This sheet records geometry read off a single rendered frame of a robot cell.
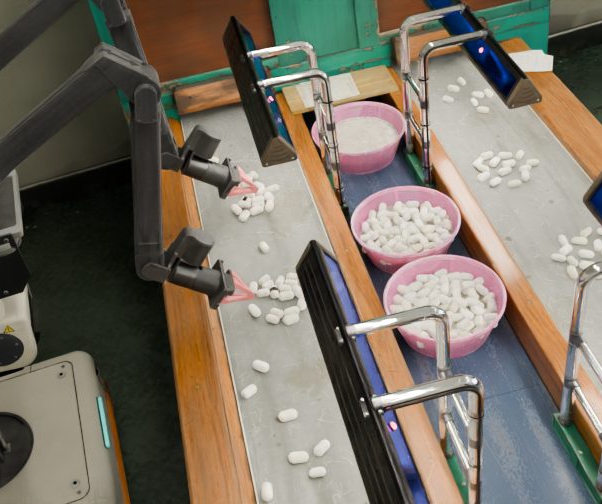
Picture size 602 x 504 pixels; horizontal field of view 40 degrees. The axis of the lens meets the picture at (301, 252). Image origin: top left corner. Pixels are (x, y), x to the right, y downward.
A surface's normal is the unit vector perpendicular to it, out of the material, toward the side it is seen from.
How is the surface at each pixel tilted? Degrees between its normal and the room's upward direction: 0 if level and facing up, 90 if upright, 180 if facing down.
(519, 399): 0
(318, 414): 0
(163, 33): 90
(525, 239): 0
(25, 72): 90
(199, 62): 90
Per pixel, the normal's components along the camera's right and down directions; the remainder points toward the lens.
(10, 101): 0.30, 0.60
